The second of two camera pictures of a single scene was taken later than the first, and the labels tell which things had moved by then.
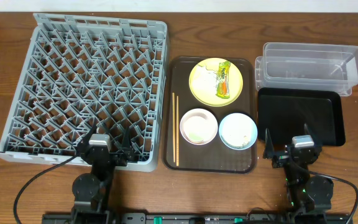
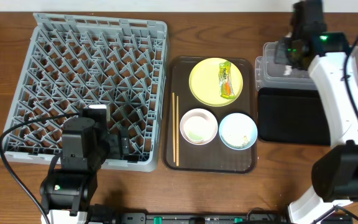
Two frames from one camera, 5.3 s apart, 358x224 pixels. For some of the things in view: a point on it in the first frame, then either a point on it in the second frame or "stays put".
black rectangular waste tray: (284, 112) stays put
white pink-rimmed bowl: (198, 126) stays put
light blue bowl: (238, 131) stays put
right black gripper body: (280, 161) to (284, 53)
